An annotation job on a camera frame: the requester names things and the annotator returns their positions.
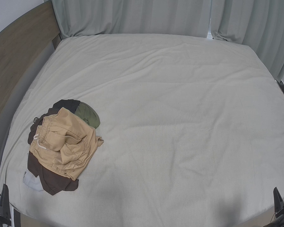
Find bed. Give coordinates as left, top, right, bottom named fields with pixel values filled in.
left=0, top=0, right=284, bottom=227

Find green garment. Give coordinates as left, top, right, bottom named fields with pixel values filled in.
left=74, top=101, right=101, bottom=129

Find window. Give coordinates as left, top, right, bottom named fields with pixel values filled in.
left=207, top=18, right=214, bottom=40

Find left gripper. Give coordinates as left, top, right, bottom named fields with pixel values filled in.
left=0, top=183, right=12, bottom=227

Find black garment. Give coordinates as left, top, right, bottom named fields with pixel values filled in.
left=53, top=99, right=81, bottom=114

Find pale green curtain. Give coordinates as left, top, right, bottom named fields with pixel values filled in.
left=48, top=0, right=213, bottom=39
left=209, top=0, right=284, bottom=83

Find beige trousers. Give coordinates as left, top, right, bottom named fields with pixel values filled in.
left=29, top=107, right=104, bottom=181

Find dark brown garment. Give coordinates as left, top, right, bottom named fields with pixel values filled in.
left=27, top=108, right=79, bottom=196

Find pale grey garment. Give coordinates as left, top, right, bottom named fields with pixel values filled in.
left=23, top=171, right=43, bottom=191

